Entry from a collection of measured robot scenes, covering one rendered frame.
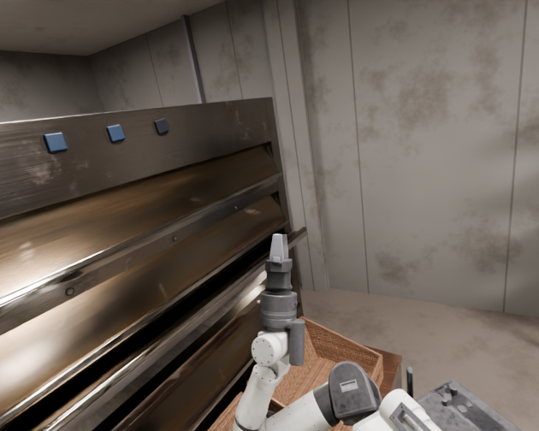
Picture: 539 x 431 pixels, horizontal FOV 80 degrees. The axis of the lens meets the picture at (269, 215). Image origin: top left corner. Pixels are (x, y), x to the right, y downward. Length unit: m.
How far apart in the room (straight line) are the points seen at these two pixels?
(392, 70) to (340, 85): 0.46
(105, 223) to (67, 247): 0.12
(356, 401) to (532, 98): 2.67
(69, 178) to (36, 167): 0.08
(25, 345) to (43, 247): 0.25
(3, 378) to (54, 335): 0.13
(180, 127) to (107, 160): 0.31
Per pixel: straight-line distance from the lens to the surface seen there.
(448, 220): 3.30
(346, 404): 0.86
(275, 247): 0.73
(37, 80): 5.07
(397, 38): 3.15
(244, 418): 0.90
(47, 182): 1.00
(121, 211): 1.10
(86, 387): 1.11
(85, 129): 1.06
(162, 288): 1.21
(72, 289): 1.05
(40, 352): 1.08
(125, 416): 1.31
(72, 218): 1.04
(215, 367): 1.55
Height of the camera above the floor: 2.03
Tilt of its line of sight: 17 degrees down
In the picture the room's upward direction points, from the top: 9 degrees counter-clockwise
